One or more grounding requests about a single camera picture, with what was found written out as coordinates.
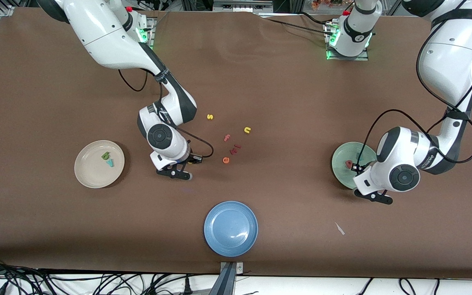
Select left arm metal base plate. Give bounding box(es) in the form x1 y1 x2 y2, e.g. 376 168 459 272
324 20 370 61

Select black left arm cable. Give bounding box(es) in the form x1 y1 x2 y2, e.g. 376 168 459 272
358 0 472 165

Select blue round plate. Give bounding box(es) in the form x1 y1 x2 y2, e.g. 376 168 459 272
204 201 259 258

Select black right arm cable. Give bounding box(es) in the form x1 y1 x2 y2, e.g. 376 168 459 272
117 68 215 160

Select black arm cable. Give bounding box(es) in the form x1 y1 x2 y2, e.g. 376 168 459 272
358 0 472 165
117 68 215 160

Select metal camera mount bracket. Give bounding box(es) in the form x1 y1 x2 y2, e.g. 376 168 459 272
209 261 245 295

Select black cable on table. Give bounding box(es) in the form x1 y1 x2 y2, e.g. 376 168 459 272
256 11 333 35

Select pale green round plate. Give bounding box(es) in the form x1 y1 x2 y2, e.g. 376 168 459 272
331 142 378 190

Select beige round plate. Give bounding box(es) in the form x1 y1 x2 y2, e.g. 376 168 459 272
74 140 125 189

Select orange artificial flowers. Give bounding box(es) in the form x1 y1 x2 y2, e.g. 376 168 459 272
312 0 343 9

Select aluminium frame structure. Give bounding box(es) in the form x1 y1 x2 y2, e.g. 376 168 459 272
181 0 302 13

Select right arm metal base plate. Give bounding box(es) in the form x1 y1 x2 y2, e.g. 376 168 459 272
136 16 157 57

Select black cable tangle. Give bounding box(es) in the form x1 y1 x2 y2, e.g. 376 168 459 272
0 254 220 295

